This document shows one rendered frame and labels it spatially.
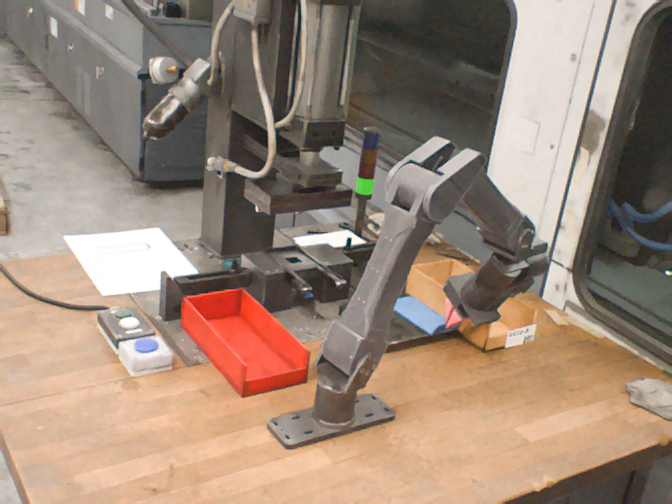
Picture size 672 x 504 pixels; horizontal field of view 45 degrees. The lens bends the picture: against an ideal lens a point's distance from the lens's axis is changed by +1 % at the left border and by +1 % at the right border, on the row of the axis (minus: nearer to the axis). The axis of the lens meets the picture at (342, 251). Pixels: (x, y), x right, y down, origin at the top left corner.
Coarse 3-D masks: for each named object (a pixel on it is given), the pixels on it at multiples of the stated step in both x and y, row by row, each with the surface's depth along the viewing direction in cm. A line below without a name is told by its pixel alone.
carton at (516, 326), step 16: (416, 272) 166; (432, 272) 172; (448, 272) 175; (464, 272) 171; (416, 288) 167; (432, 288) 162; (432, 304) 163; (512, 304) 160; (528, 304) 157; (512, 320) 161; (528, 320) 157; (464, 336) 156; (480, 336) 152; (496, 336) 152; (512, 336) 155; (528, 336) 157
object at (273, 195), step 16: (256, 144) 161; (288, 144) 165; (288, 160) 153; (304, 160) 151; (320, 160) 155; (288, 176) 152; (304, 176) 147; (320, 176) 148; (336, 176) 150; (256, 192) 150; (272, 192) 148; (288, 192) 149; (304, 192) 150; (320, 192) 151; (336, 192) 153; (352, 192) 155; (256, 208) 155; (272, 208) 147; (288, 208) 149; (304, 208) 151; (320, 208) 153
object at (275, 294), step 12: (252, 276) 156; (300, 276) 157; (312, 276) 158; (348, 276) 163; (252, 288) 157; (264, 288) 153; (276, 288) 154; (288, 288) 156; (312, 288) 165; (324, 288) 161; (336, 288) 163; (348, 288) 165; (264, 300) 154; (276, 300) 156; (288, 300) 157; (324, 300) 162; (336, 300) 164
